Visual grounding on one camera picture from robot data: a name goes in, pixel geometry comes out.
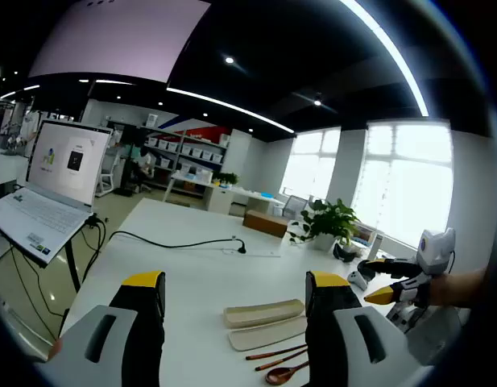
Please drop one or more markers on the window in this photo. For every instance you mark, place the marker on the window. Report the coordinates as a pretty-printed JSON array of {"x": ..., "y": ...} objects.
[
  {"x": 405, "y": 181},
  {"x": 310, "y": 161}
]

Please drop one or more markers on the white ceiling panel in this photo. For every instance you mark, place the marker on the white ceiling panel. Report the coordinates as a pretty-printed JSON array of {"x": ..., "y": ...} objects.
[{"x": 119, "y": 36}]

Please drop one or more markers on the ceiling light strip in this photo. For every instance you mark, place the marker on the ceiling light strip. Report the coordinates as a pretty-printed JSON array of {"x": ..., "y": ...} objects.
[
  {"x": 393, "y": 44},
  {"x": 232, "y": 106}
]

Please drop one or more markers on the storage shelf with white bins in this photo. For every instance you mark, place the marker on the storage shelf with white bins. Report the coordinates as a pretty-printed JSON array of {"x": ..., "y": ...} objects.
[{"x": 187, "y": 155}]

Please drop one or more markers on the brown cardboard box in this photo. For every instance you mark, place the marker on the brown cardboard box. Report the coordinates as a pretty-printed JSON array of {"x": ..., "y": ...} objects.
[{"x": 266, "y": 223}]

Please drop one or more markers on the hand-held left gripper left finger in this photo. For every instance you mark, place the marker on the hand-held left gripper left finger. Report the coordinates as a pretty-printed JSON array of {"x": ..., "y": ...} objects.
[{"x": 123, "y": 346}]

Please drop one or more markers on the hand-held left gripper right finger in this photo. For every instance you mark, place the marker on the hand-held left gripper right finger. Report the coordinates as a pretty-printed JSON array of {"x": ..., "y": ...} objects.
[{"x": 336, "y": 346}]

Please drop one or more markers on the white handheld controller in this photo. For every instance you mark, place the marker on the white handheld controller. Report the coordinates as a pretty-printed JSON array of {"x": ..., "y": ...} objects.
[{"x": 359, "y": 280}]

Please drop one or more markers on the small green potted plant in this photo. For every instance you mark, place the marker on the small green potted plant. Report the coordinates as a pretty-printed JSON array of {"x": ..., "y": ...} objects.
[{"x": 228, "y": 178}]

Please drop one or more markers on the beige cutlery case base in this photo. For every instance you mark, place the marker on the beige cutlery case base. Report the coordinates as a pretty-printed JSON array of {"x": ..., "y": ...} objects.
[{"x": 264, "y": 312}]

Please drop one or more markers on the beige cutlery case lid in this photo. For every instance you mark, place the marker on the beige cutlery case lid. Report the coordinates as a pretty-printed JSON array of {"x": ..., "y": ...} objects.
[{"x": 268, "y": 332}]

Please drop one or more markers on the white power strip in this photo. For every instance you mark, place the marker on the white power strip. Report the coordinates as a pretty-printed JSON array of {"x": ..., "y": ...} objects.
[{"x": 256, "y": 252}]

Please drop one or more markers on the white laptop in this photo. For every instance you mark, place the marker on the white laptop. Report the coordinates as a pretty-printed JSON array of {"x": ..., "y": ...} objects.
[{"x": 50, "y": 193}]

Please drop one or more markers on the person's left hand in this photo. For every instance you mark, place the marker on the person's left hand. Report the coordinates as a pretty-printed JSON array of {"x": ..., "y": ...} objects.
[{"x": 56, "y": 350}]

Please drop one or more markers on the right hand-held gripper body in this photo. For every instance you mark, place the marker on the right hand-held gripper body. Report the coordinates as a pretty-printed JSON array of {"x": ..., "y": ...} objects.
[{"x": 435, "y": 250}]

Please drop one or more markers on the brown wooden spoon utensil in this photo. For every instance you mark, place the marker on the brown wooden spoon utensil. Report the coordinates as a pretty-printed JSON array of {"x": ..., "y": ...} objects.
[{"x": 278, "y": 375}]

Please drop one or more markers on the grey office chair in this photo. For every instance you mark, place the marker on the grey office chair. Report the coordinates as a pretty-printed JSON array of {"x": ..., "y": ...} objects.
[{"x": 296, "y": 205}]

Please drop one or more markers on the white office desk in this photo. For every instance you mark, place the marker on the white office desk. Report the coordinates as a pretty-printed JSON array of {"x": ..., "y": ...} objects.
[{"x": 216, "y": 189}]

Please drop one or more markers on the green potted plant white pot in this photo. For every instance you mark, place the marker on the green potted plant white pot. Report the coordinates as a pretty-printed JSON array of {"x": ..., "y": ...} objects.
[{"x": 328, "y": 221}]

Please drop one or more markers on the brown wooden chopstick utensil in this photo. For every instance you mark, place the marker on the brown wooden chopstick utensil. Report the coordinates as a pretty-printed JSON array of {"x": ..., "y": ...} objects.
[
  {"x": 280, "y": 361},
  {"x": 276, "y": 353}
]

